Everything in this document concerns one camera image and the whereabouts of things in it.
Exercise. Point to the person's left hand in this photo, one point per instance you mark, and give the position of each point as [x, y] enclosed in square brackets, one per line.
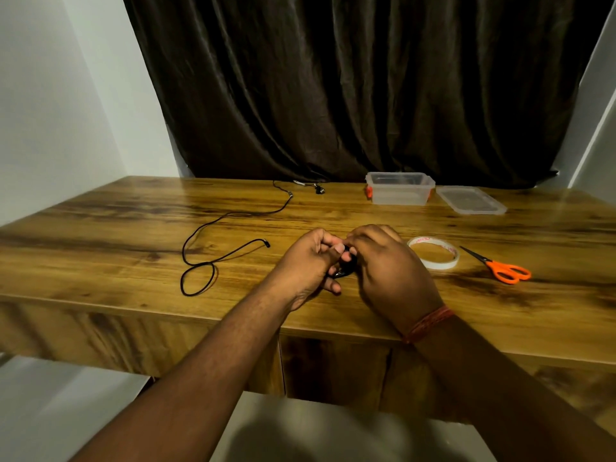
[301, 269]

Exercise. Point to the person's right hand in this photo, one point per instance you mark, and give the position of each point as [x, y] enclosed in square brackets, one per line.
[390, 279]

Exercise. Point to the dark brown curtain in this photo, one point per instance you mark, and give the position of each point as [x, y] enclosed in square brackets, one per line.
[365, 86]

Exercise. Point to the clear plastic container lid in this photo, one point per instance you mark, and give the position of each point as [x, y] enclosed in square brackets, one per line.
[470, 200]

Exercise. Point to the person's left thumb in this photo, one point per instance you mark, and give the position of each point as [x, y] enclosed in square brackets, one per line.
[331, 244]

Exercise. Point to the small black plug connector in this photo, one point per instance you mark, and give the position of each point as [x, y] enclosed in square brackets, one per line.
[317, 189]

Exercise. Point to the person's right thumb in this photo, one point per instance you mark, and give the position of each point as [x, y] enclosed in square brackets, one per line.
[355, 245]

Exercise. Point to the wooden desk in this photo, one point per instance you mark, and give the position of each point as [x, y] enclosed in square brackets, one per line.
[120, 264]

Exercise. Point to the person's right forearm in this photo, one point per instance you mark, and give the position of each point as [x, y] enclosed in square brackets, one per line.
[505, 394]

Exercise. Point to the red thread wristband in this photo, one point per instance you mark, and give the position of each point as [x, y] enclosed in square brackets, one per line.
[428, 324]

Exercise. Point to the white double-sided tape roll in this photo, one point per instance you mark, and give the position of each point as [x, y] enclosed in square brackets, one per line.
[447, 262]

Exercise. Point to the clear plastic container orange clips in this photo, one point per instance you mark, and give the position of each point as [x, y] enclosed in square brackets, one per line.
[399, 190]

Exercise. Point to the person's left forearm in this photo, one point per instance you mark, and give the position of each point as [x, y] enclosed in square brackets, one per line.
[202, 380]

